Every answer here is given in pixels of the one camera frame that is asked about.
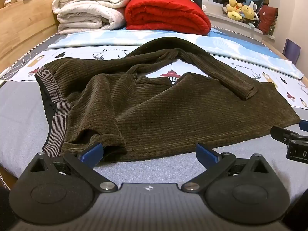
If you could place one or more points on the white window sill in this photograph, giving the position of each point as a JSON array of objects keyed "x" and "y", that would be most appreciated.
[{"x": 216, "y": 19}]

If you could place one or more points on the dark red bag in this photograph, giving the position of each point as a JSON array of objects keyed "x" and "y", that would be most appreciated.
[{"x": 267, "y": 19}]

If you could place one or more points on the white plush toy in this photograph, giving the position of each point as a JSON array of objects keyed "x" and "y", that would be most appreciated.
[{"x": 204, "y": 2}]

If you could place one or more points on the yellow plush toy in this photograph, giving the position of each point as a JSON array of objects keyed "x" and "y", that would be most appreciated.
[
  {"x": 247, "y": 12},
  {"x": 233, "y": 8}
]

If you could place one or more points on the printed bed sheet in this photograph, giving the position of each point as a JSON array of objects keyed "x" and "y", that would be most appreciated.
[{"x": 21, "y": 125}]

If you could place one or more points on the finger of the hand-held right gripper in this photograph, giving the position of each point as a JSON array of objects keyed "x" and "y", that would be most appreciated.
[
  {"x": 304, "y": 125},
  {"x": 280, "y": 133}
]

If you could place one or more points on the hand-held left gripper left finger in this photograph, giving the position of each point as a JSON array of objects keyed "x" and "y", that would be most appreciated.
[{"x": 94, "y": 152}]

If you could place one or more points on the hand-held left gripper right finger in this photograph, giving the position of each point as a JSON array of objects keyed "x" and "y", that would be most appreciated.
[{"x": 205, "y": 153}]

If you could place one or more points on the small white object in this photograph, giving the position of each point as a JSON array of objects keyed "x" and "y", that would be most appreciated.
[{"x": 7, "y": 2}]

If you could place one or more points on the white folded quilt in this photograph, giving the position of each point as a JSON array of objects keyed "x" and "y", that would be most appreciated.
[{"x": 84, "y": 9}]

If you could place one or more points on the red folded blanket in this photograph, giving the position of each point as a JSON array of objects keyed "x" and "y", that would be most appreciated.
[{"x": 166, "y": 14}]

